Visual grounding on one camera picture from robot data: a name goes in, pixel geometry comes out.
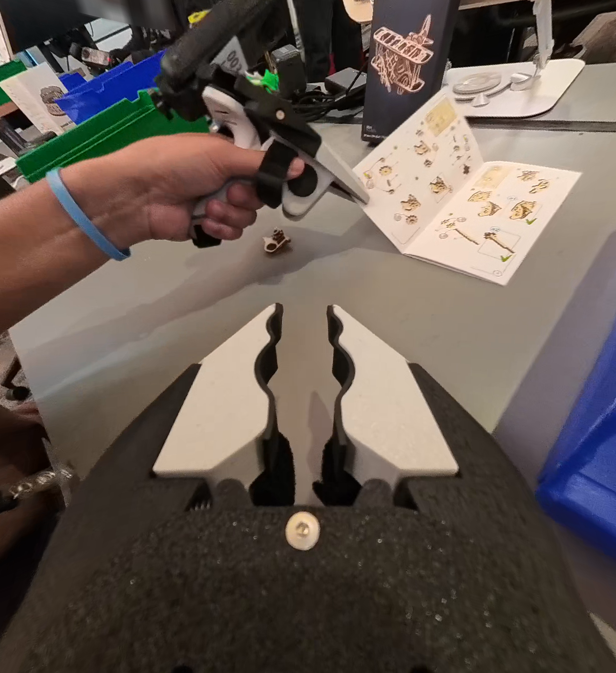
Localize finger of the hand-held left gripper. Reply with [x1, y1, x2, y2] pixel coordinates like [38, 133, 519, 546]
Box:
[300, 142, 371, 206]

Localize white instruction booklet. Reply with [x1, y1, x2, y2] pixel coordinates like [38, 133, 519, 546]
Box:
[353, 95, 583, 287]

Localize blue plastic bin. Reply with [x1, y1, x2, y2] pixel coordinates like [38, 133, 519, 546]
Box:
[535, 273, 616, 579]
[55, 50, 171, 127]

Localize dark grey device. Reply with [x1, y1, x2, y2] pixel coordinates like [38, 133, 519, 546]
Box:
[270, 45, 309, 101]

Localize wooden frame piece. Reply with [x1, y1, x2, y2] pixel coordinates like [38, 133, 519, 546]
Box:
[263, 227, 292, 257]

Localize black cable bundle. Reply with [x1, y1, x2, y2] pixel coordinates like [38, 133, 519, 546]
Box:
[289, 87, 368, 123]

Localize blue wristband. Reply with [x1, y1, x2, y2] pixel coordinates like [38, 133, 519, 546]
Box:
[45, 167, 131, 262]

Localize person's left hand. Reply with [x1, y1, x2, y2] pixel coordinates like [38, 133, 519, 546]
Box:
[60, 133, 307, 249]

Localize white printed leaflet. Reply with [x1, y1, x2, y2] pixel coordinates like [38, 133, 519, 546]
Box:
[0, 63, 78, 136]

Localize grey power adapter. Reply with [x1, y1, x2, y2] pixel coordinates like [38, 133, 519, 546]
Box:
[324, 68, 369, 94]

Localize white rounded base plate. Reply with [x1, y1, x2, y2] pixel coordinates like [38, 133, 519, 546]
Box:
[444, 58, 587, 120]

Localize large black monitor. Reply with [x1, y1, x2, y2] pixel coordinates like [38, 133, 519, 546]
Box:
[6, 0, 135, 53]

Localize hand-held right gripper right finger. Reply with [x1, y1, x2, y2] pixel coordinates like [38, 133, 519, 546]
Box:
[312, 303, 460, 505]

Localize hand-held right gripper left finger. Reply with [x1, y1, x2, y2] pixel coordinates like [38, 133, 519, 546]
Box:
[152, 303, 296, 505]

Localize person's left forearm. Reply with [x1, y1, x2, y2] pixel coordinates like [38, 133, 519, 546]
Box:
[0, 176, 130, 352]

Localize silver round disc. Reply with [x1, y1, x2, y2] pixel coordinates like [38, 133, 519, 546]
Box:
[451, 73, 504, 97]

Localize black model kit box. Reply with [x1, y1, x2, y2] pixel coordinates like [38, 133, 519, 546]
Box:
[362, 0, 461, 146]

